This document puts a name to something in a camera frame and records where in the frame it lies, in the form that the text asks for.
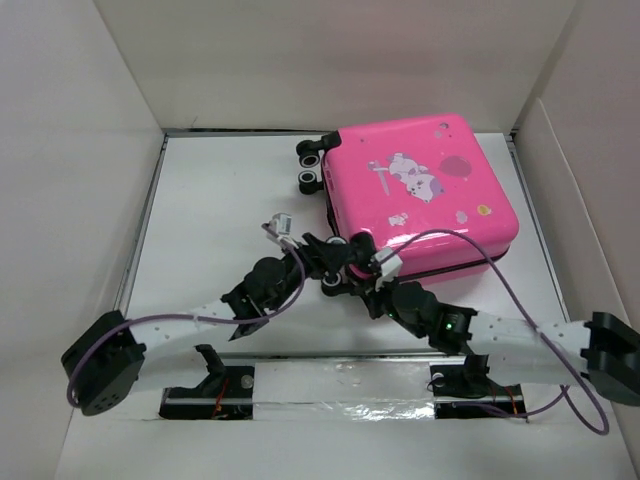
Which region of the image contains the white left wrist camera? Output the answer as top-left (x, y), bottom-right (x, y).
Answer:
top-left (262, 212), bottom-right (292, 242)

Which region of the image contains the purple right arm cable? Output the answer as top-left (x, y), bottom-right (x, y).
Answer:
top-left (379, 228), bottom-right (611, 435)

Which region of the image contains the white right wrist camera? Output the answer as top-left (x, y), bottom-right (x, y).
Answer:
top-left (370, 247), bottom-right (403, 291)

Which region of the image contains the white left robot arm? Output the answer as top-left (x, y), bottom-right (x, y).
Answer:
top-left (61, 231), bottom-right (357, 416)

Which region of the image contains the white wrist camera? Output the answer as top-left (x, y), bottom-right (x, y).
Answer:
top-left (370, 247), bottom-right (403, 291)
top-left (262, 212), bottom-right (292, 242)

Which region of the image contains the pink hard-shell suitcase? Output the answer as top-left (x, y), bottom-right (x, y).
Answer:
top-left (296, 113), bottom-right (519, 283)

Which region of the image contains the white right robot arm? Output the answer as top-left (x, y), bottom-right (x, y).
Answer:
top-left (353, 281), bottom-right (639, 407)

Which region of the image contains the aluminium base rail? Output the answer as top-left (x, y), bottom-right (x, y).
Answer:
top-left (99, 349), bottom-right (601, 421)

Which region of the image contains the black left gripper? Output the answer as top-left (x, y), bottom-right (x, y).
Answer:
top-left (267, 235), bottom-right (351, 312)

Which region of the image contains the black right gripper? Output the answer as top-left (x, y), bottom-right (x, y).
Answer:
top-left (353, 271), bottom-right (426, 340)

